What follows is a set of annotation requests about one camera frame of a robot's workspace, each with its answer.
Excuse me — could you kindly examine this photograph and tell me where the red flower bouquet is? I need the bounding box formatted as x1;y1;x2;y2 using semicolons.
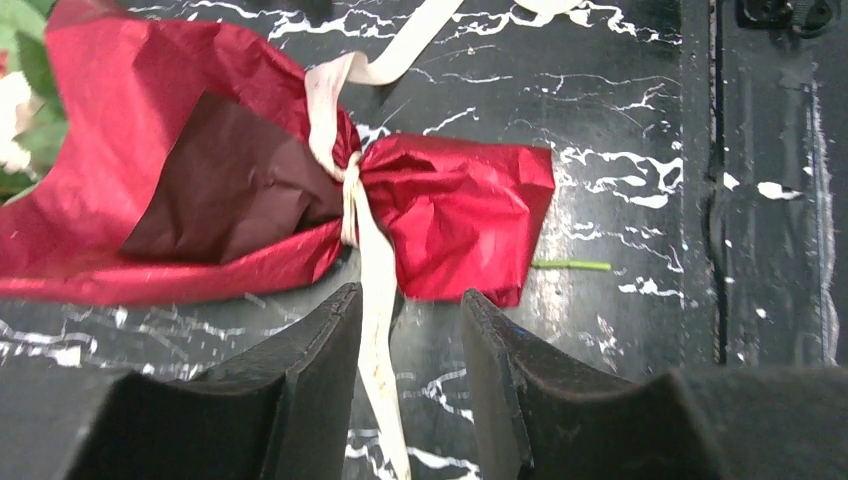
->
0;0;614;309

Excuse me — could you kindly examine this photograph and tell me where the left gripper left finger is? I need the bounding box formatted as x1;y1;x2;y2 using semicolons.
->
1;283;363;479

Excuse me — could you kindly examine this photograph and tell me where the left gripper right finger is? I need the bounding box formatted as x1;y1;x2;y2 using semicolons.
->
461;290;847;479

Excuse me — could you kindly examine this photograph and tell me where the cream ribbon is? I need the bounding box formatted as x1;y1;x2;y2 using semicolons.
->
304;1;555;479

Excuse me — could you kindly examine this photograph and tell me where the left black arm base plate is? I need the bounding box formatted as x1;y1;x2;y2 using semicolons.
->
735;0;846;39

